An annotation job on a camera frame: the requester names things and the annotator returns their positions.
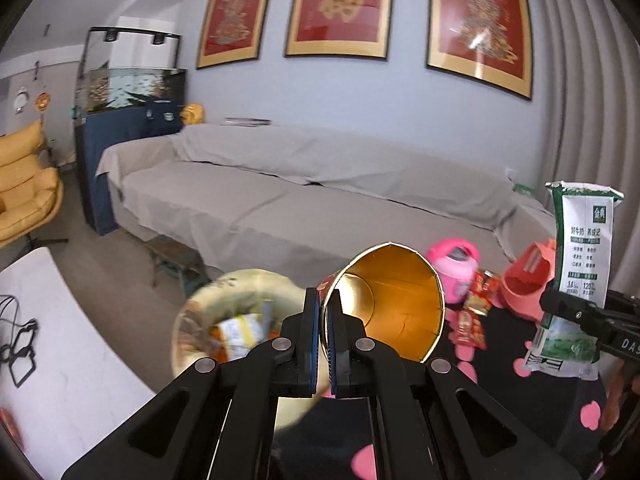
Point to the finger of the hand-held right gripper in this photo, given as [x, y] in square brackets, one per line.
[575, 310]

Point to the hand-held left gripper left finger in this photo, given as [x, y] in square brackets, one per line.
[312, 342]

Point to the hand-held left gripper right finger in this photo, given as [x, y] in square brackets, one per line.
[336, 355]

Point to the yellow white snack packet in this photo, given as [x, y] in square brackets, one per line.
[245, 335]

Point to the green white milk carton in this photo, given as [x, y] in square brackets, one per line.
[582, 240]

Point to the gold lined cardboard can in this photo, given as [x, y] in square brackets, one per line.
[395, 295]

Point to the light yellow trash bin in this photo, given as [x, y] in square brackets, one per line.
[200, 320]

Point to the person's right hand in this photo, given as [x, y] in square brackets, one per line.
[615, 395]

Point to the red snack packet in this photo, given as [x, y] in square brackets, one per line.
[467, 330]
[482, 292]

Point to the black mat with pink shapes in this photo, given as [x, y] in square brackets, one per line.
[550, 410]

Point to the pink toy rice cooker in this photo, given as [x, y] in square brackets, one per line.
[452, 270]

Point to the green packet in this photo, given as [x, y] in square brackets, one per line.
[525, 189]

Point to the grey covered sofa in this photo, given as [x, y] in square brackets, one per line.
[310, 190]

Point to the small wooden stool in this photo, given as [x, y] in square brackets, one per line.
[175, 260]

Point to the grey curtain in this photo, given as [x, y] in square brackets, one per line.
[590, 110]

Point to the flat book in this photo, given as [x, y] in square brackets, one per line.
[247, 121]

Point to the white table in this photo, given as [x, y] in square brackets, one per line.
[65, 360]

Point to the yellow plush toy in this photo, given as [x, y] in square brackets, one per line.
[193, 114]

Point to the blue cabinet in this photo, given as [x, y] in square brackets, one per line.
[110, 150]

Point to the glass fish tank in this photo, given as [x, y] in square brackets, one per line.
[130, 75]

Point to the yellow lounge chair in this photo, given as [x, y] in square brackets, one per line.
[25, 180]

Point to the red framed calligraphy picture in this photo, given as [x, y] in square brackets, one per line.
[340, 7]

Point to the orange wall ornament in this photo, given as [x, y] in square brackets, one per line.
[42, 102]

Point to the white wall ornament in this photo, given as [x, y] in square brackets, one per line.
[21, 100]

